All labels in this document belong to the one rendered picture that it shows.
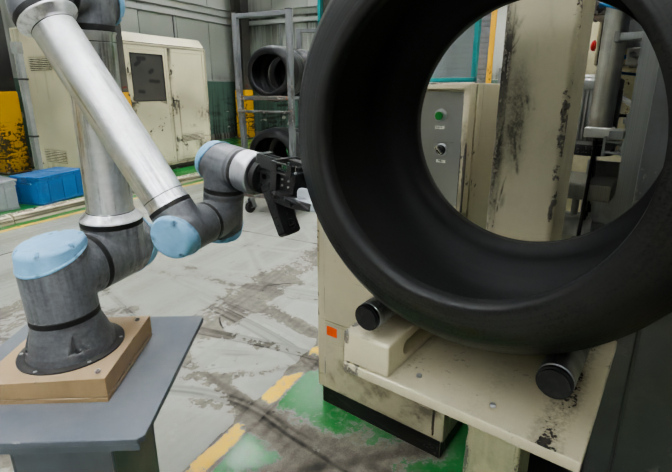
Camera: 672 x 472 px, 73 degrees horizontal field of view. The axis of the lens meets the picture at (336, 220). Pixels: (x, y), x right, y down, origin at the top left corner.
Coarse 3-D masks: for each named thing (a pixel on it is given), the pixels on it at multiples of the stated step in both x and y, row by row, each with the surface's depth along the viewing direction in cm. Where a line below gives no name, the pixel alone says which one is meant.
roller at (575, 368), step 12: (588, 348) 63; (552, 360) 58; (564, 360) 58; (576, 360) 59; (540, 372) 58; (552, 372) 56; (564, 372) 56; (576, 372) 57; (540, 384) 58; (552, 384) 57; (564, 384) 56; (552, 396) 57; (564, 396) 56
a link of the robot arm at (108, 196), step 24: (96, 0) 98; (120, 0) 104; (96, 24) 99; (96, 48) 101; (96, 144) 106; (96, 168) 108; (96, 192) 110; (120, 192) 112; (96, 216) 111; (120, 216) 113; (120, 240) 113; (144, 240) 120; (120, 264) 112; (144, 264) 122
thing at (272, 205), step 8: (264, 192) 92; (272, 200) 91; (272, 208) 92; (280, 208) 92; (288, 208) 93; (272, 216) 92; (280, 216) 91; (288, 216) 93; (280, 224) 91; (288, 224) 92; (296, 224) 93; (280, 232) 92; (288, 232) 92
